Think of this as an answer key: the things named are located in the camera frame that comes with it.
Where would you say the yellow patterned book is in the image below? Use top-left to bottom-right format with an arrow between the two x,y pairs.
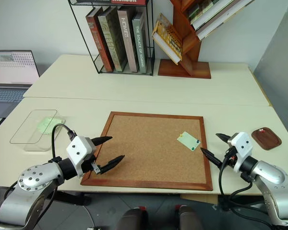
151,12 -> 184,66

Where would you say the red-brown hardcover book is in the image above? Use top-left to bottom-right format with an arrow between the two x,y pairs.
85,8 -> 115,73

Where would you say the dark rounded shape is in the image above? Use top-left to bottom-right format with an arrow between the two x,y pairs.
114,207 -> 148,230
175,205 -> 204,230

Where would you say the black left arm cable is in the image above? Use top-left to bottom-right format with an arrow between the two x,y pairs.
50,123 -> 77,166

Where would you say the red book with white print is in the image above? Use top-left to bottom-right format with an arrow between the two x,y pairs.
111,0 -> 147,6

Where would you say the light green note stack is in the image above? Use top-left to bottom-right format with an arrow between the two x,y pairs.
36,116 -> 66,135

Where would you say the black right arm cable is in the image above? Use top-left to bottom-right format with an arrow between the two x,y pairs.
217,153 -> 254,205

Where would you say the grey open laptop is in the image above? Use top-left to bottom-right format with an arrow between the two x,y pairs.
0,49 -> 41,119

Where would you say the light green paper note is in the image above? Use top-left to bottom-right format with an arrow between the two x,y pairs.
177,131 -> 202,151

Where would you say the clear plastic tray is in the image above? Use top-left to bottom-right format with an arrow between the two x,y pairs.
9,109 -> 68,152

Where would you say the thin white-paged book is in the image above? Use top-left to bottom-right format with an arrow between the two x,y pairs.
196,13 -> 233,41

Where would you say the pink HOMES book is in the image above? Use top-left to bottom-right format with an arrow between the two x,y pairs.
117,6 -> 140,73

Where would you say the olive green patterned book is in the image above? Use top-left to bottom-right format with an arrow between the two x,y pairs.
97,6 -> 129,72

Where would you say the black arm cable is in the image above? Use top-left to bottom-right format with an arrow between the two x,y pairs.
217,153 -> 254,205
50,123 -> 77,166

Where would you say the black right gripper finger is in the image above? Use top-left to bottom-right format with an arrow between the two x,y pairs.
216,133 -> 232,143
200,147 -> 223,168

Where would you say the small brown wooden tray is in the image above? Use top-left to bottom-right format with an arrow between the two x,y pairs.
251,127 -> 282,151

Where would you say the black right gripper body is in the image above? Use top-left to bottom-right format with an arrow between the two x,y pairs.
221,143 -> 239,168

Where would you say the wood-framed cork board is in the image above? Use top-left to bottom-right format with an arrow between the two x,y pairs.
80,111 -> 214,192

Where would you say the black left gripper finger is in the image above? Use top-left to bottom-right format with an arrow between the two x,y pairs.
100,155 -> 125,174
91,136 -> 113,146

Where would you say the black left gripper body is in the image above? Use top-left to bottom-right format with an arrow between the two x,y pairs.
81,138 -> 103,175

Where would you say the black wire book rack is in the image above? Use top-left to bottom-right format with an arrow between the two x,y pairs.
68,0 -> 156,77

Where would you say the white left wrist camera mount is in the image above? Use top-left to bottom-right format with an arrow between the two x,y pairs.
66,135 -> 96,178

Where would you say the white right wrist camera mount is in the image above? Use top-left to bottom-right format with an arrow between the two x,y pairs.
228,131 -> 253,173

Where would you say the brown wooden tree bookshelf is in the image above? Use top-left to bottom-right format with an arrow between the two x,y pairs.
157,0 -> 212,80

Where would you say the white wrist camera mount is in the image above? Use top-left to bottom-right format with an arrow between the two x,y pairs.
228,131 -> 253,173
66,135 -> 96,178

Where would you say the grey-green SOLACE book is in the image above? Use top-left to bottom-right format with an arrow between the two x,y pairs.
132,11 -> 149,74

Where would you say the brown cardboard piece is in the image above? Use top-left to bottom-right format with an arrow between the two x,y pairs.
180,193 -> 219,205

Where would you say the large white-paged book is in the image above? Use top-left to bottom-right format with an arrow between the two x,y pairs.
191,0 -> 255,31

